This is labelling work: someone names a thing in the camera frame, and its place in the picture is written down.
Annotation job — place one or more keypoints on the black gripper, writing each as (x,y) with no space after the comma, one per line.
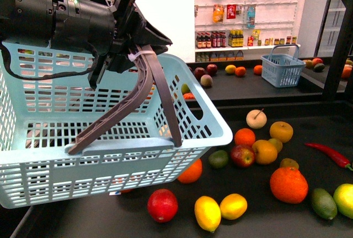
(131,29)

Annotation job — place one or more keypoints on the grey basket handle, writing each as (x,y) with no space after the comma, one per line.
(149,72)

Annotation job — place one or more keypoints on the light teal shopping basket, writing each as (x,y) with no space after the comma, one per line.
(40,121)

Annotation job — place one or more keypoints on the yellow lemon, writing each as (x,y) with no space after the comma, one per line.
(207,213)
(233,206)

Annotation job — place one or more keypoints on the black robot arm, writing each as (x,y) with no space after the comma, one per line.
(105,28)

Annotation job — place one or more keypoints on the white zip tie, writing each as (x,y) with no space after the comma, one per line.
(134,56)

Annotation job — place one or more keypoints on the white round pear far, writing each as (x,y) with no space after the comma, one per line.
(256,119)

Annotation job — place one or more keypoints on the small orange tangerine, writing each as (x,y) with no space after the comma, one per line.
(244,136)

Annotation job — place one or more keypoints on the green lime lower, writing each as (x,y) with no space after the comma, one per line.
(218,159)

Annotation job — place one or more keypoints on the large orange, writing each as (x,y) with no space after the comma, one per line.
(192,174)

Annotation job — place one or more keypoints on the small blue basket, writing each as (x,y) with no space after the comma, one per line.
(280,70)

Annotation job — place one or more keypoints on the orange persimmon with green calyx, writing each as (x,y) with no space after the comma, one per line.
(126,191)

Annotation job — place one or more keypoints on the small white blue label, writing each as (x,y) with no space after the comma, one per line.
(115,193)

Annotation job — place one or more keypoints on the red yellow apple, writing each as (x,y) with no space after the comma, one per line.
(242,156)

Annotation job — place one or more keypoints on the red pomegranate fruit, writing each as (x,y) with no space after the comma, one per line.
(162,205)

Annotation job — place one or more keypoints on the yellow orange round pear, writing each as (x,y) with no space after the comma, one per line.
(282,131)

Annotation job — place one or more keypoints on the yellow orange persimmon fruit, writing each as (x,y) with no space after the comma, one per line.
(265,152)

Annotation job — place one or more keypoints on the brown kiwi upper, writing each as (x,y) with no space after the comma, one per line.
(276,143)

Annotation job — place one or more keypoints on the brown kiwi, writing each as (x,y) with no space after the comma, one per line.
(276,143)
(288,162)

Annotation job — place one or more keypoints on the brown kiwi lower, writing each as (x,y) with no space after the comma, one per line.
(288,162)

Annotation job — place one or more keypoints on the bumpy orange mandarin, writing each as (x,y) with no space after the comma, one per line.
(288,185)

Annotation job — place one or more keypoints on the red chili pepper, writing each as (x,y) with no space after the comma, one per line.
(338,158)

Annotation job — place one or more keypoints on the green avocado right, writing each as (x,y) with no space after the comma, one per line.
(323,204)

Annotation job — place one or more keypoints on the black shelf post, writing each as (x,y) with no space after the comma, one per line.
(341,52)

